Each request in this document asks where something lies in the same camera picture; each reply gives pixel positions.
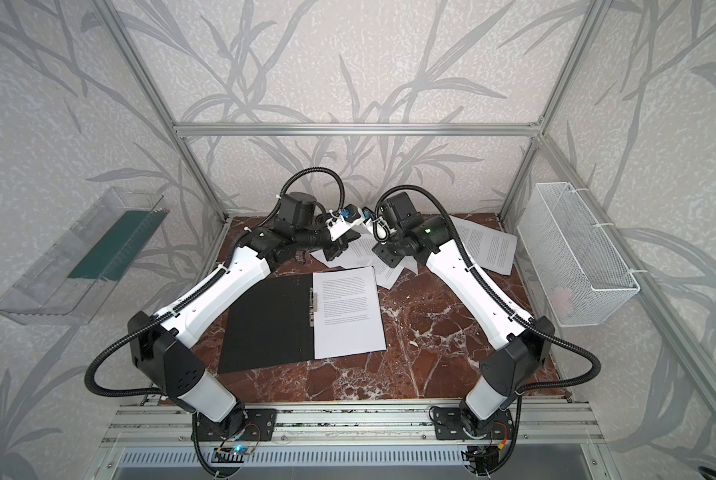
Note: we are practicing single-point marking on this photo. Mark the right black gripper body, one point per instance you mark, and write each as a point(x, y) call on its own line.
point(385, 255)

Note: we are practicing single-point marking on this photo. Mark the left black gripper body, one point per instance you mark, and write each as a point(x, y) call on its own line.
point(337, 247)

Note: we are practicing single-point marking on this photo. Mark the hidden printed sheet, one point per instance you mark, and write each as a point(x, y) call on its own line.
point(347, 316)

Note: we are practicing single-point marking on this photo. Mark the beige black ring binder folder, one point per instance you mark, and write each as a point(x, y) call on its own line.
point(272, 324)

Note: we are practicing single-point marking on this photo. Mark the printed paper sheet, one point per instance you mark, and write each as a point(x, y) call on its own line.
point(386, 276)

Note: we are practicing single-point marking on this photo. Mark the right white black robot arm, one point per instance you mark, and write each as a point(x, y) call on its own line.
point(520, 347)

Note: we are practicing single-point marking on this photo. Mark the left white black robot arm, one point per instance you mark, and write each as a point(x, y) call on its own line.
point(161, 346)

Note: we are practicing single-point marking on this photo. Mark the centre back printed sheet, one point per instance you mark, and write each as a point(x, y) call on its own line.
point(358, 254)

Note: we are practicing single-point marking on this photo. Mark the right back printed sheet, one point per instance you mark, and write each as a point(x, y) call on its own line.
point(492, 249)

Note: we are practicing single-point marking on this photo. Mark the green circuit board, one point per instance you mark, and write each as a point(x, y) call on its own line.
point(233, 454)

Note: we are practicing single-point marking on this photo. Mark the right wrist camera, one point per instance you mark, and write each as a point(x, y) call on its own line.
point(373, 219)

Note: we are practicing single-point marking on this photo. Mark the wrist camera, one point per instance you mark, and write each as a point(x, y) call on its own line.
point(343, 221)
point(373, 219)

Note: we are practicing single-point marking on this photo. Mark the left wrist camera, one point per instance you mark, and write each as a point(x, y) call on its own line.
point(343, 221)

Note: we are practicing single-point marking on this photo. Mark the aluminium cage frame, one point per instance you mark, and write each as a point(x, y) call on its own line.
point(694, 359)

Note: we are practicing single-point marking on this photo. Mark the white wire mesh basket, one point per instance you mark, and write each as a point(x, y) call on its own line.
point(581, 272)

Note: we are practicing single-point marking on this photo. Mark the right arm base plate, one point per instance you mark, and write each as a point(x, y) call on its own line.
point(449, 425)

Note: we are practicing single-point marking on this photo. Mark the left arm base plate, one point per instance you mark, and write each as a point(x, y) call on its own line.
point(254, 425)

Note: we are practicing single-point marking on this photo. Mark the aluminium front rail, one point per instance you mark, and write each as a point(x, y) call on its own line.
point(544, 420)

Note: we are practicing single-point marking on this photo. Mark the clear acrylic wall tray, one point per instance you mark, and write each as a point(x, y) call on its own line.
point(70, 282)

